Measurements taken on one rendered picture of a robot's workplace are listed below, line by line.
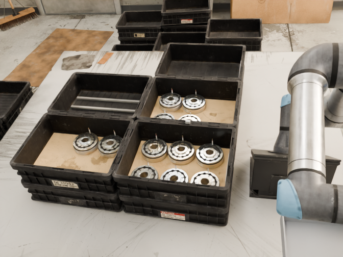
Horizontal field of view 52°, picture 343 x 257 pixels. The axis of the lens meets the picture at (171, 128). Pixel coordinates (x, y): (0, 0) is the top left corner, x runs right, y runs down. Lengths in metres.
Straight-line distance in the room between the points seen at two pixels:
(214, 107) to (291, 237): 0.71
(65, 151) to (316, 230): 0.98
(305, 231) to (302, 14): 3.21
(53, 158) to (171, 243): 0.58
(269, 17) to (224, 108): 2.58
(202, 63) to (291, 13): 2.33
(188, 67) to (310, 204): 1.25
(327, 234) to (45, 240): 0.96
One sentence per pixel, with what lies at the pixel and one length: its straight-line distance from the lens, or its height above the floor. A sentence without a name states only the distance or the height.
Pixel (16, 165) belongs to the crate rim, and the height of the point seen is 0.93.
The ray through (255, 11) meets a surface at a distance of 4.05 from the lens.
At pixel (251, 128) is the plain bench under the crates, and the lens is 1.68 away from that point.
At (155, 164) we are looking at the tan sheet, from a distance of 1.36.
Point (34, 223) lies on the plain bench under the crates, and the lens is 1.50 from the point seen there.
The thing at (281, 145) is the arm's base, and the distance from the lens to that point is 1.36.
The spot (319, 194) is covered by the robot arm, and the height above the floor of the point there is 1.28.
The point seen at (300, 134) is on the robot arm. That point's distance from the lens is 0.81.
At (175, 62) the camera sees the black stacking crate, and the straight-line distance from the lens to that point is 1.90.
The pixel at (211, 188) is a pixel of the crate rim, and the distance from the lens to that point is 1.15.
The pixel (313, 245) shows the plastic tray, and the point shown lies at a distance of 1.11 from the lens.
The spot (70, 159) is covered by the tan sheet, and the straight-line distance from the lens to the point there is 1.47.
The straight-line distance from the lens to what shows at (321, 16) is 4.14.
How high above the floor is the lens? 1.84
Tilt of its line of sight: 43 degrees down
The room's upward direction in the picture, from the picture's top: 7 degrees counter-clockwise
